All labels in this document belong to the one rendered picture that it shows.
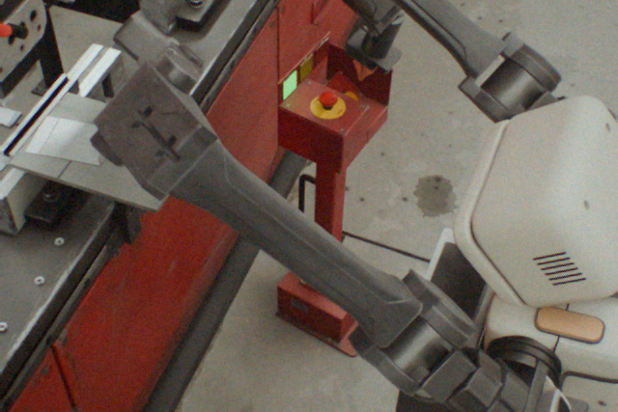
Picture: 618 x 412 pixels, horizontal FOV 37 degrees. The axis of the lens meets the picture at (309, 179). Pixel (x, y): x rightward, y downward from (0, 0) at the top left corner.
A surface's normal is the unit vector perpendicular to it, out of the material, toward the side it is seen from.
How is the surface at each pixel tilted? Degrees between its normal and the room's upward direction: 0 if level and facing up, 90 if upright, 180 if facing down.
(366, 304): 69
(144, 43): 47
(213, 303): 1
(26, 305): 0
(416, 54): 0
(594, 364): 90
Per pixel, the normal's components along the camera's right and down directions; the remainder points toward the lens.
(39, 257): 0.02, -0.67
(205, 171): 0.33, 0.41
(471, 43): -0.11, 0.00
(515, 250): -0.38, 0.68
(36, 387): 0.93, 0.28
